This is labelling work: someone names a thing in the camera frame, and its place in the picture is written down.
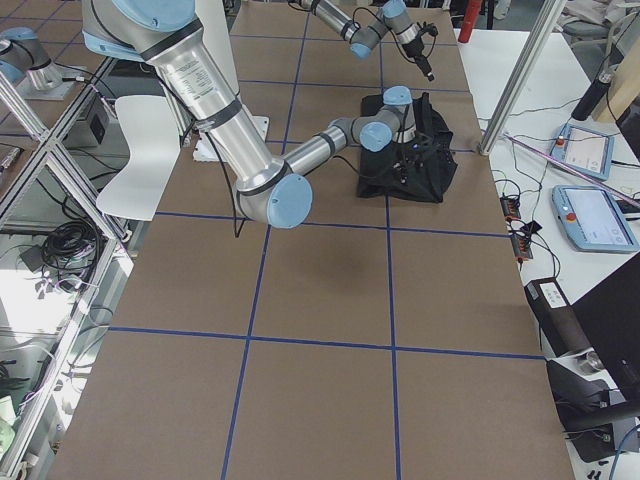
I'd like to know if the black printed t-shirt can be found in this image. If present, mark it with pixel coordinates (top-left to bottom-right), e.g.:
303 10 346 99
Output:
356 92 457 203

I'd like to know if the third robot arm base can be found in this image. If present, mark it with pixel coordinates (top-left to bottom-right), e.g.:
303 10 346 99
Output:
1 27 74 101

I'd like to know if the red cylinder bottle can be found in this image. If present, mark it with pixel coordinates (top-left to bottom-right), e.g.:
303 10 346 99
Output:
458 0 483 43

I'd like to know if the orange black power strip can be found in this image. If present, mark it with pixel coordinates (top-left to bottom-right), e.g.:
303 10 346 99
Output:
500 195 533 265

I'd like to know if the black water bottle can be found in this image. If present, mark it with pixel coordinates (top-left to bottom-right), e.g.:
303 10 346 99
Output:
571 67 616 121

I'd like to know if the far teach pendant tablet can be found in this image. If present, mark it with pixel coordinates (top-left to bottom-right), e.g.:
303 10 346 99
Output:
550 124 614 180

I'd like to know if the teach pendant tablet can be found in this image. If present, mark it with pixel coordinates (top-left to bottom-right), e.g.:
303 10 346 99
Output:
551 185 639 253
550 124 614 180

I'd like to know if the near teach pendant tablet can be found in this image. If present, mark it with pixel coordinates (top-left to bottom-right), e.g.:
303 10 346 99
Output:
551 185 639 253

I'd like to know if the black box with label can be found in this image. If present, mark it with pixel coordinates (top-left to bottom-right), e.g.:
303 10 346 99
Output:
524 277 592 358

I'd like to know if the reacher grabber stick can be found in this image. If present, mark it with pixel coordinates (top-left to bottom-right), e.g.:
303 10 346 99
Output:
503 134 640 208

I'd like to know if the white plastic chair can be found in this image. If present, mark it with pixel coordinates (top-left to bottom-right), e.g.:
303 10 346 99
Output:
96 95 180 221

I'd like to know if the aluminium frame post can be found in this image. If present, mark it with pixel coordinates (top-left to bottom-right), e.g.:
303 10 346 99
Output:
478 0 566 156

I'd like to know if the bundle of black cables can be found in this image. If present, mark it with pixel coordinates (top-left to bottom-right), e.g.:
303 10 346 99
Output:
39 219 109 289

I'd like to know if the aluminium frame rail structure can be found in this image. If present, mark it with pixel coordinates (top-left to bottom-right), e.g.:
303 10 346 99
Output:
1 59 132 479

